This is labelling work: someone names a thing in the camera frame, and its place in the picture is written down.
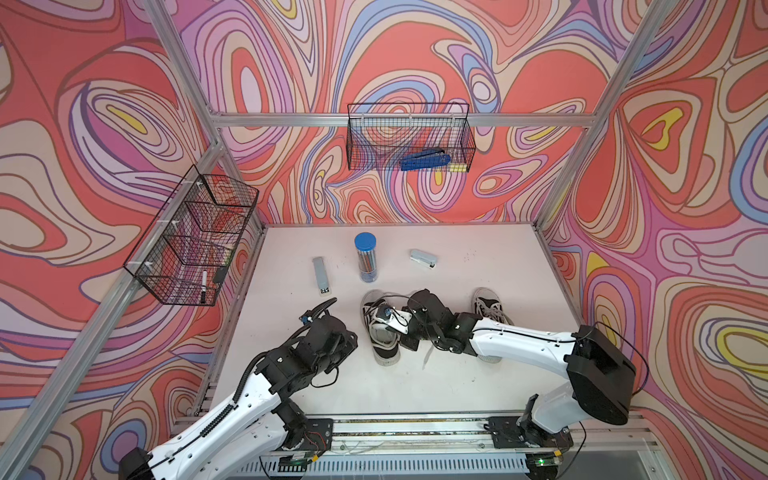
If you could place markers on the black wire basket left wall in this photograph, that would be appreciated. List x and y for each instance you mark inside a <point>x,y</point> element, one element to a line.
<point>199,227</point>

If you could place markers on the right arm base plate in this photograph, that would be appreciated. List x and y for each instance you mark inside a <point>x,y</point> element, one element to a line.
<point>508,432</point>

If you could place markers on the black wire basket wall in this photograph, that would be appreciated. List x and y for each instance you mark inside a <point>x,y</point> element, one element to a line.
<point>380,134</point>
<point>199,227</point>

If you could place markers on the blue object in basket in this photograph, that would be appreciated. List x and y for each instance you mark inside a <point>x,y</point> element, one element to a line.
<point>425,159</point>

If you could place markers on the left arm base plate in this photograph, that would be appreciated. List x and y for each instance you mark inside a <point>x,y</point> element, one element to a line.
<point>313,435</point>

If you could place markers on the grey blue stapler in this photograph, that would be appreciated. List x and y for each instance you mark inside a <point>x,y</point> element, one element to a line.
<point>423,258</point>

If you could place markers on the black wire basket back wall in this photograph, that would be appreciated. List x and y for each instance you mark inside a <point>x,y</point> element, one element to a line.
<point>380,134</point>

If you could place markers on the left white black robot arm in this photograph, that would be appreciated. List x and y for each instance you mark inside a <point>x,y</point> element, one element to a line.
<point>258,417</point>

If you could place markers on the white shoelace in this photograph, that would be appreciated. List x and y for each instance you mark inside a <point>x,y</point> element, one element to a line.
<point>427,356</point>

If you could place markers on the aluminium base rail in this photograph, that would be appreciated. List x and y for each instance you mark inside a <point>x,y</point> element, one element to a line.
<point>455,446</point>

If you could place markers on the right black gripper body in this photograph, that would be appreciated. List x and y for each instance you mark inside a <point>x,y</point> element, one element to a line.
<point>418,332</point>

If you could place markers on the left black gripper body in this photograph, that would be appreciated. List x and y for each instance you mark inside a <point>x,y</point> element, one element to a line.
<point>344,348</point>

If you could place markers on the marker pen in basket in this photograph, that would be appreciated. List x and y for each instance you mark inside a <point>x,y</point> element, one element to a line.
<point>203,288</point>

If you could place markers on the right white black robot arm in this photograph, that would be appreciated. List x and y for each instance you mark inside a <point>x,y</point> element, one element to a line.
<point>599,378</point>

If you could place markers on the grey remote control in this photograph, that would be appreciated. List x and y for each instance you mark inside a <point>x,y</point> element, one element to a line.
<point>321,276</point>

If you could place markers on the black white sneaker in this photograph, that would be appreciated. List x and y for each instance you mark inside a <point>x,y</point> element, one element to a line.
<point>385,324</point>
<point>487,303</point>

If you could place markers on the blue capped pencil tube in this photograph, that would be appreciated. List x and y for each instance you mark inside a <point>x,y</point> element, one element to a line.
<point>365,244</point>

